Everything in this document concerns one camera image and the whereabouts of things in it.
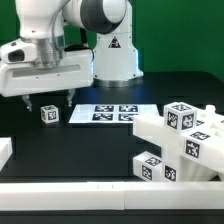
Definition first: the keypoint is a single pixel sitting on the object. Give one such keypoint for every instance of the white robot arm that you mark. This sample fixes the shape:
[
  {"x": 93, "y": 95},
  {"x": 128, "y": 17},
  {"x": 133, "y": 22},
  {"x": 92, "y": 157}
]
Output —
[{"x": 69, "y": 44}]

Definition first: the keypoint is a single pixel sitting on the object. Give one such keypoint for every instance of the white tag base sheet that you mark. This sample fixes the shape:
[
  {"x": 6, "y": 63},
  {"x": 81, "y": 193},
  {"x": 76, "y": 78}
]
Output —
[{"x": 109, "y": 113}]

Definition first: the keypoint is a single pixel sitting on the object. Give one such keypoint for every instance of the white chair back frame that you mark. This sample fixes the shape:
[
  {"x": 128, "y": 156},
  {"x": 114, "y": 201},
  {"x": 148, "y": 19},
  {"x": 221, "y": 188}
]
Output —
[{"x": 204, "y": 144}]

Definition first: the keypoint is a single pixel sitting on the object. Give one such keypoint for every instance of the white chair seat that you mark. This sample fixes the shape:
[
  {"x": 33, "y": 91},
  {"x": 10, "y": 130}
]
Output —
[{"x": 187, "y": 170}]

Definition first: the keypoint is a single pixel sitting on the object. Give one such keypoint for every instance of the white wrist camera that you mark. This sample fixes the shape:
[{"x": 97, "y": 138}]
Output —
[{"x": 18, "y": 51}]

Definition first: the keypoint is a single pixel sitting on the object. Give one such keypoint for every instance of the white left wall block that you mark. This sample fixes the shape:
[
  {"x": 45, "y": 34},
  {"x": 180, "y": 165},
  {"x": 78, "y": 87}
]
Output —
[{"x": 5, "y": 151}]

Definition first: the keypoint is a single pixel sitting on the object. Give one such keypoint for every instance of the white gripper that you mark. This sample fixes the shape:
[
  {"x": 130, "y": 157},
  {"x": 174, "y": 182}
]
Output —
[{"x": 74, "y": 71}]

